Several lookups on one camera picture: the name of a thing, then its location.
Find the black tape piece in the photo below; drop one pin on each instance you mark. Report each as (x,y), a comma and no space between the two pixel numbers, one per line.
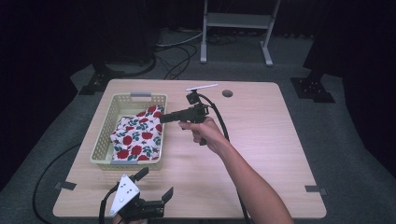
(65,185)
(315,189)

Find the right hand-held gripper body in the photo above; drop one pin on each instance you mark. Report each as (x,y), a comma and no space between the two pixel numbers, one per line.
(196,113)

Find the cream plastic perforated basket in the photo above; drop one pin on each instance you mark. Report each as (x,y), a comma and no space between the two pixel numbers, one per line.
(107,133)

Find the white metal stand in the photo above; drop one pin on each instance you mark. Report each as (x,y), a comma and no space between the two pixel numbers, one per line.
(236,20)

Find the red floral cloth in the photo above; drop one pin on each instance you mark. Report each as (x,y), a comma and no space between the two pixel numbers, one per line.
(137,137)

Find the black stand base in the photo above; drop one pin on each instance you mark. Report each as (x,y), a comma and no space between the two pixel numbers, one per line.
(311,88)
(99,81)

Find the person's left hand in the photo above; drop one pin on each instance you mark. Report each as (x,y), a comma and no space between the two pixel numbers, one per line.
(129,221)

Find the person's right hand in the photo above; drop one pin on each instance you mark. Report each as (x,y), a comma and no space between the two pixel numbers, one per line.
(207,132)

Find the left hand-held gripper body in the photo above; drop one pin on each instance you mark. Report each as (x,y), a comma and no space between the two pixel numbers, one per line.
(124,196)

